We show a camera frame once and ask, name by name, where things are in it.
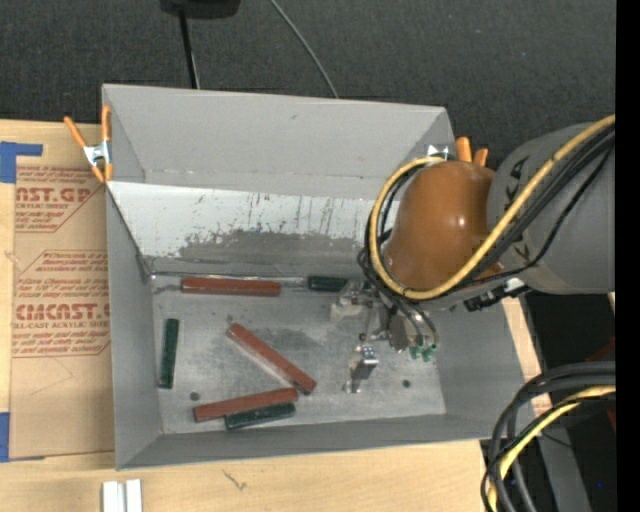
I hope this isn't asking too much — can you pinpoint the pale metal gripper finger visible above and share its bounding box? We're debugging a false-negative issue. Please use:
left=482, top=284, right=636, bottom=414
left=328, top=291, right=370, bottom=324
left=343, top=343, right=380, bottom=394

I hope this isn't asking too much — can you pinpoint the dark green flat block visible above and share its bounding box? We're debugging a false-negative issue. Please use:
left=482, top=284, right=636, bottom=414
left=306, top=274, right=348, bottom=293
left=223, top=401, right=298, bottom=433
left=158, top=317, right=181, bottom=390

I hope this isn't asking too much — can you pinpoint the red-brown flat block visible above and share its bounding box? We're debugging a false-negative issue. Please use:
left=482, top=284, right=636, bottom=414
left=193, top=386, right=300, bottom=423
left=225, top=322, right=319, bottom=397
left=180, top=276, right=283, bottom=298

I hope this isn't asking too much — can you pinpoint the grey metal bin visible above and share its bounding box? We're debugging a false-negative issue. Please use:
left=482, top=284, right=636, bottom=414
left=101, top=83, right=544, bottom=471

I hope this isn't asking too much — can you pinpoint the brown cardboard board red print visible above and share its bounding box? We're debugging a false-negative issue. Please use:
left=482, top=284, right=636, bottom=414
left=0, top=118, right=117, bottom=462

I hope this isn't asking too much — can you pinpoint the black cylinder on white bracket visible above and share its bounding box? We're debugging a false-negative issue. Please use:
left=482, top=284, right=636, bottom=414
left=462, top=277, right=528, bottom=313

